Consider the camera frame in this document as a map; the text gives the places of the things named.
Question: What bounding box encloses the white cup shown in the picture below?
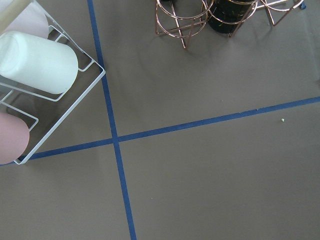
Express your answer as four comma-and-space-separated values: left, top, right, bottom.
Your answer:
0, 31, 79, 95

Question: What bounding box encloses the light pink cup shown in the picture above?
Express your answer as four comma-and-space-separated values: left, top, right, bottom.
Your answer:
3, 2, 49, 39

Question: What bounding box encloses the dark pink cup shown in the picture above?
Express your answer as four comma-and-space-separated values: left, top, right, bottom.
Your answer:
0, 112, 30, 165

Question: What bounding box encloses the white wire cup rack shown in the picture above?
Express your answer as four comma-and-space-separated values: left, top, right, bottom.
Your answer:
0, 3, 106, 165

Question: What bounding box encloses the dark wine bottle right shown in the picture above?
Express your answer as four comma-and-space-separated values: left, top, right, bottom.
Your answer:
207, 0, 253, 34

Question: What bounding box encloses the copper wire bottle rack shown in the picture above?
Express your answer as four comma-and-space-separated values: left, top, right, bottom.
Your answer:
154, 0, 307, 49

